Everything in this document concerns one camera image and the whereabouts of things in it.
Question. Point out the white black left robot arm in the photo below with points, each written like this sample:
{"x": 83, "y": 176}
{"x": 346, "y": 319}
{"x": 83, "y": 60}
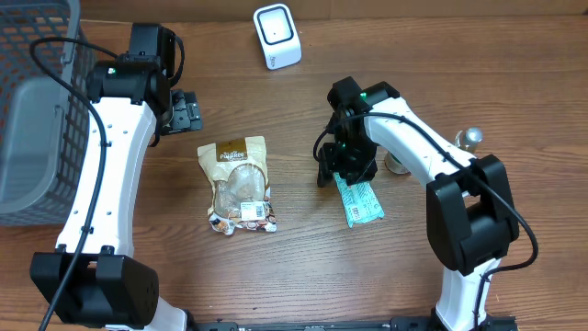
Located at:
{"x": 92, "y": 278}

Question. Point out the yellow dish soap bottle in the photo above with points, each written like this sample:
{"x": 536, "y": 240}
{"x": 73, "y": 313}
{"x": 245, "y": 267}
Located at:
{"x": 469, "y": 139}

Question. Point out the grey plastic mesh basket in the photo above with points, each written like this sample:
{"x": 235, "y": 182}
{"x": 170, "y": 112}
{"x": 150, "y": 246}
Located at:
{"x": 44, "y": 130}

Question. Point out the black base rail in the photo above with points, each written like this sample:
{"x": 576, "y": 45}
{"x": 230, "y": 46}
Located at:
{"x": 298, "y": 326}

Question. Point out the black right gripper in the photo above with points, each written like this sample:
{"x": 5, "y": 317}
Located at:
{"x": 344, "y": 166}

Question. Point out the teal snack packet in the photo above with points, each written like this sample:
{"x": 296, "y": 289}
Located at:
{"x": 360, "y": 202}

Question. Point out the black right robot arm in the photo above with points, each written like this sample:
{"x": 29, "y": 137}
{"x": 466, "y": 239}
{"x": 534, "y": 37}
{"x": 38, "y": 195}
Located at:
{"x": 468, "y": 199}

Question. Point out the white barcode scanner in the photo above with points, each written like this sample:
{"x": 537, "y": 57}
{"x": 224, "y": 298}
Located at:
{"x": 278, "y": 36}

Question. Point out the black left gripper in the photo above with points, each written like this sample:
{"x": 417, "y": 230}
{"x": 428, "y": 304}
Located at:
{"x": 188, "y": 114}

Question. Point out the brown snack pouch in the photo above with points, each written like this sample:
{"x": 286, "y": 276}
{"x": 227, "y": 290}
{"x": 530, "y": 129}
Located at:
{"x": 241, "y": 193}

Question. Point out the green tissue canister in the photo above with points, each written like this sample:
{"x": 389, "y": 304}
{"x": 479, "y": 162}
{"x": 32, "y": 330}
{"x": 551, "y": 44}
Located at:
{"x": 394, "y": 165}

